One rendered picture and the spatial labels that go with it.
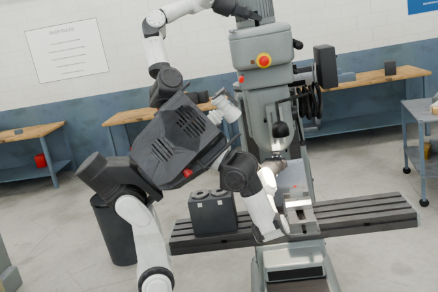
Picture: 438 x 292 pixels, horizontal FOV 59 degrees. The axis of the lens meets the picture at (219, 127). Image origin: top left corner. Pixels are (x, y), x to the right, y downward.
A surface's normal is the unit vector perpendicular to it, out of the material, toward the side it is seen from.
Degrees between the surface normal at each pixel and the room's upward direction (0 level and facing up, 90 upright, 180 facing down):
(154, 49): 59
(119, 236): 94
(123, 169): 90
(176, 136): 74
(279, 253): 0
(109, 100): 90
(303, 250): 0
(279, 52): 90
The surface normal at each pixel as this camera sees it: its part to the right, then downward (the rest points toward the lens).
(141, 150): -0.31, 0.02
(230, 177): -0.35, 0.34
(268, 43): -0.07, 0.27
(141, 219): 0.23, 0.21
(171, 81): 0.40, -0.36
